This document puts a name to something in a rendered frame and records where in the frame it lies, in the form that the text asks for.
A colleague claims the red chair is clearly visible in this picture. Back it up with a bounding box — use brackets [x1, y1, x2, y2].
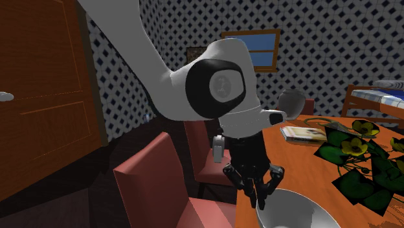
[184, 120, 235, 200]
[113, 131, 238, 228]
[298, 98, 315, 117]

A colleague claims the pale book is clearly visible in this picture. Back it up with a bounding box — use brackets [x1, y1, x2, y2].
[280, 126, 328, 144]

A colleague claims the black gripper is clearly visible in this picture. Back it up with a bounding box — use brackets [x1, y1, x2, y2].
[222, 131, 286, 211]

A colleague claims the dark wall picture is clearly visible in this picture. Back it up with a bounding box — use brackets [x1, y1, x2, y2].
[186, 46, 209, 65]

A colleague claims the wooden framed window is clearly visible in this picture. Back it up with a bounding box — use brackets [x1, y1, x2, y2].
[221, 28, 282, 74]

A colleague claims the wooden bed with blue bedding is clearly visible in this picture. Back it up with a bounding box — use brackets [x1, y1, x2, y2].
[340, 80, 404, 130]

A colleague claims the yellow flower plant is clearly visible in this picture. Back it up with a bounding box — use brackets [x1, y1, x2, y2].
[304, 117, 404, 218]

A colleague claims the brown wooden door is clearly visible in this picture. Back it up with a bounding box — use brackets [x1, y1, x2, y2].
[0, 0, 110, 203]

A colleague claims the orange wooden table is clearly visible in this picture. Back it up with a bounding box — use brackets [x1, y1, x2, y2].
[234, 114, 404, 228]

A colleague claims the grey round vase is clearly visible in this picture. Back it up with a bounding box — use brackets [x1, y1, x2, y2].
[277, 88, 307, 121]

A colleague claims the white bowl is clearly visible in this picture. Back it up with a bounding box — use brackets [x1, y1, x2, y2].
[255, 188, 342, 228]

